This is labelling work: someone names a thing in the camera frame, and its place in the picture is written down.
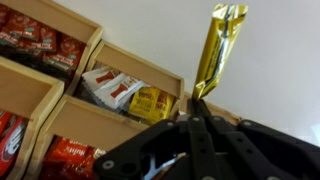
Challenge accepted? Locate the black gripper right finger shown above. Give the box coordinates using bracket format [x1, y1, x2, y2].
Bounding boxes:
[199, 98, 320, 180]

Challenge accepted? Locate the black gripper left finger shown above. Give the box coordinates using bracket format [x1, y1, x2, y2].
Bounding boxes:
[92, 98, 222, 180]

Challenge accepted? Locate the yellow foil sachet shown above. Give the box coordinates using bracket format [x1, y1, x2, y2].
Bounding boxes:
[192, 3, 249, 101]

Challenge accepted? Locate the red white ketchup packet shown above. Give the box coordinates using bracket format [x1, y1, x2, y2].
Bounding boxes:
[0, 111, 29, 176]

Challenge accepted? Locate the yellow mustard packet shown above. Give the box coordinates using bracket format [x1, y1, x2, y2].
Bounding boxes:
[148, 90, 176, 125]
[128, 86, 160, 122]

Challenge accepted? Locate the wooden tiered shelf organizer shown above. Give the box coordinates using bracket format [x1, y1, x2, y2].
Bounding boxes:
[0, 0, 243, 180]

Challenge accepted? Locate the red sauce packet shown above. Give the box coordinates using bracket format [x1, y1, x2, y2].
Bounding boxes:
[19, 26, 59, 54]
[41, 34, 86, 76]
[6, 11, 43, 43]

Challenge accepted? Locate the bright red snack packet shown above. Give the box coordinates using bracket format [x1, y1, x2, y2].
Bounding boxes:
[39, 135, 107, 180]

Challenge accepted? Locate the white packet red print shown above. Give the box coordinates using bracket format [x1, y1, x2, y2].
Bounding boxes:
[81, 65, 126, 93]
[93, 75, 148, 111]

